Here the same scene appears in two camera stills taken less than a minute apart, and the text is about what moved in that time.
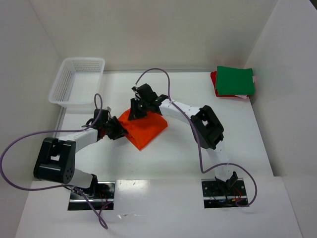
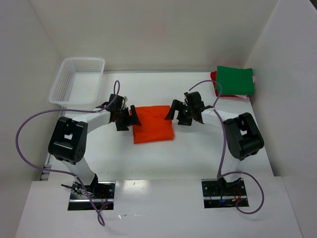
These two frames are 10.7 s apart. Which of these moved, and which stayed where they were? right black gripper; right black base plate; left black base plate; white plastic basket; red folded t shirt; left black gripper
Moved: left black gripper; right black gripper
Stayed: right black base plate; white plastic basket; left black base plate; red folded t shirt
